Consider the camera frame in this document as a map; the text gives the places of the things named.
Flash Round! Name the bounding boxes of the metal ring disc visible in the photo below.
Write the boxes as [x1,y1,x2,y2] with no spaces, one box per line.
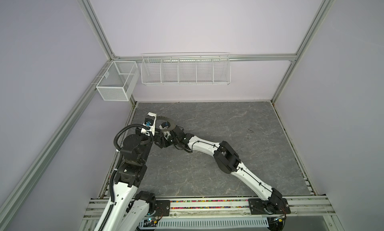
[156,116,176,132]

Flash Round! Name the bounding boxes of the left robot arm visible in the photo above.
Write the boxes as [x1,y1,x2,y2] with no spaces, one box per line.
[95,123,156,231]

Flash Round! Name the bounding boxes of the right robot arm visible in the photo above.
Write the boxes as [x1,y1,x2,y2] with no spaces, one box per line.
[155,126,287,215]

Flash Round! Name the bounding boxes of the white mesh box basket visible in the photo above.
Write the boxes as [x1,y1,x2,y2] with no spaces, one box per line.
[96,61,140,101]

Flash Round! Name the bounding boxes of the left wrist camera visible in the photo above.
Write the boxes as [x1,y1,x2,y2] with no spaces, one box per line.
[144,112,157,136]

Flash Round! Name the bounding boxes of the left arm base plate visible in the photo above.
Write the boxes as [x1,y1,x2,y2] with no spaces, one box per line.
[146,200,171,217]

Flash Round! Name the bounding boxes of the white slotted cable duct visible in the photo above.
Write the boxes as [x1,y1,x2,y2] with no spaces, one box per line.
[155,218,270,231]

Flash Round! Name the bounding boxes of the long white wire basket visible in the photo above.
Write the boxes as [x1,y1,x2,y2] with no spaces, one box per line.
[141,52,232,85]

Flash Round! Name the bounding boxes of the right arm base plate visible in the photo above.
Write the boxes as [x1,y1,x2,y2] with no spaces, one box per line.
[248,198,291,215]

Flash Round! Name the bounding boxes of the aluminium frame profiles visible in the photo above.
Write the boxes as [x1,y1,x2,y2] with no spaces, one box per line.
[0,0,341,223]

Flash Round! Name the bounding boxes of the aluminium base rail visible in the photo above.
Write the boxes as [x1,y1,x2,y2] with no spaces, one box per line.
[79,195,335,221]

